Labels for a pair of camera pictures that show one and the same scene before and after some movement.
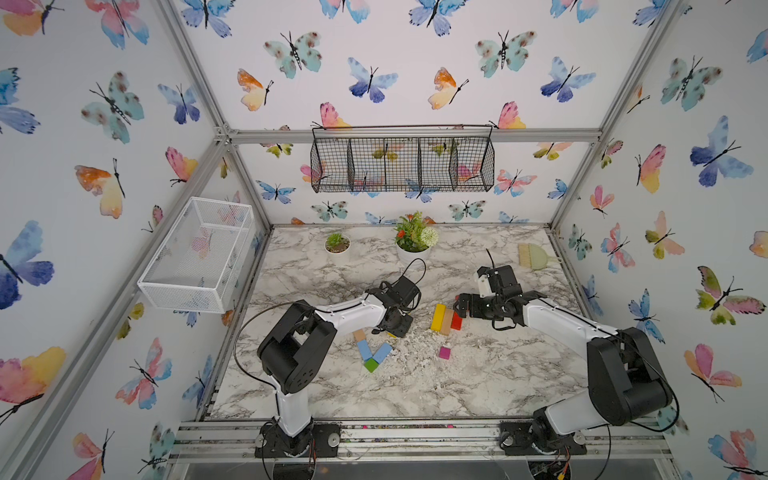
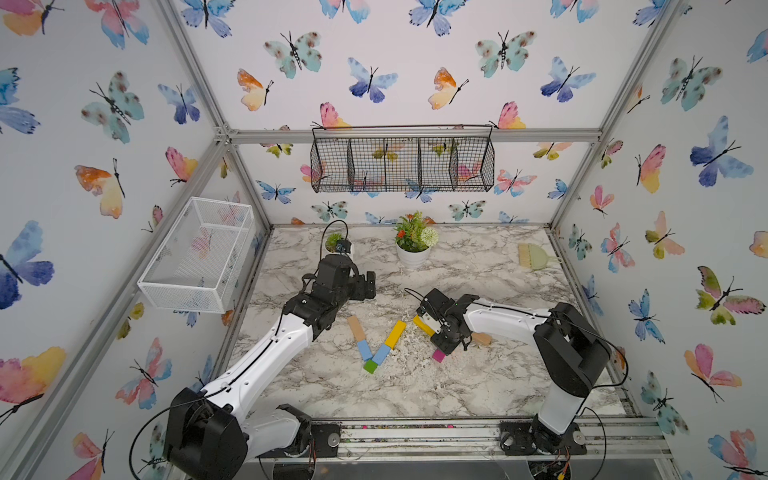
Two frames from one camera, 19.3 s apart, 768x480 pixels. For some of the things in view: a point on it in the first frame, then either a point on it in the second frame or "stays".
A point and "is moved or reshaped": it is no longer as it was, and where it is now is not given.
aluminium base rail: (413, 438) stays
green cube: (371, 365) stays
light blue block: (382, 352) stays
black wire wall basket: (402, 158) stays
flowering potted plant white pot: (414, 238) stays
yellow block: (438, 317) is moved or reshaped
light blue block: (365, 350) stays
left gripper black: (405, 328) → (359, 293)
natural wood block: (447, 321) is moved or reshaped
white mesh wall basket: (202, 264) stays
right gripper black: (473, 309) → (440, 346)
